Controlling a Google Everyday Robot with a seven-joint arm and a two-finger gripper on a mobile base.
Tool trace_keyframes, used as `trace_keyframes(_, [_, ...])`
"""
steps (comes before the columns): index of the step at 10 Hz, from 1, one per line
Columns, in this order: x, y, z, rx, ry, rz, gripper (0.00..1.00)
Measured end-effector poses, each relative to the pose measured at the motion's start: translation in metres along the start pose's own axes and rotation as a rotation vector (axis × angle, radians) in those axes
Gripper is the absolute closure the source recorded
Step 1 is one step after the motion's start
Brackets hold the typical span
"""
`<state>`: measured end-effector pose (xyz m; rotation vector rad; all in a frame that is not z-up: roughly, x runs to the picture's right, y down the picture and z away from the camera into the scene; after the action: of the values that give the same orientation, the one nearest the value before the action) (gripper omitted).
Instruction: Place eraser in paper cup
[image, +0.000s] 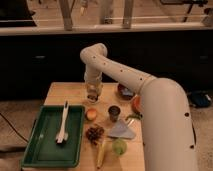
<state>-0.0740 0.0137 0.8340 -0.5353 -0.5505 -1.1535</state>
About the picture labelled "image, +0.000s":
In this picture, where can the grey triangular eraser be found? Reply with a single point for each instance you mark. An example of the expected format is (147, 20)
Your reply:
(121, 130)

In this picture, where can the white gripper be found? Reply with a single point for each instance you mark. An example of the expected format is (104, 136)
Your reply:
(93, 91)

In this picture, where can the dark red bowl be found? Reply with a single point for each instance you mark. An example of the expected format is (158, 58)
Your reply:
(124, 92)

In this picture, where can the green chili pepper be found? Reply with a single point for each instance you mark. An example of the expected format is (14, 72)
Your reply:
(134, 116)

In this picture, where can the orange round fruit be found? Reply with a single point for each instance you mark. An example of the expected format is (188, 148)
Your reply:
(91, 114)

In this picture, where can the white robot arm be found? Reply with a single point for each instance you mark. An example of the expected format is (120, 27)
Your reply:
(167, 129)

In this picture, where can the blue black object on floor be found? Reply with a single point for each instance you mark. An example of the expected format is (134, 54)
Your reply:
(200, 99)

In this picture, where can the green apple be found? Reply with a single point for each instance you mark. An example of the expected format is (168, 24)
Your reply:
(119, 147)

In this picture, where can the yellow banana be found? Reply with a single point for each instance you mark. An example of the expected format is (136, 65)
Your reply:
(101, 153)

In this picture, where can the red orange fruit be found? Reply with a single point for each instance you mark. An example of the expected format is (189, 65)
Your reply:
(136, 104)

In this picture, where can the green plastic tray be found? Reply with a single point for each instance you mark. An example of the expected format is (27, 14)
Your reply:
(42, 151)

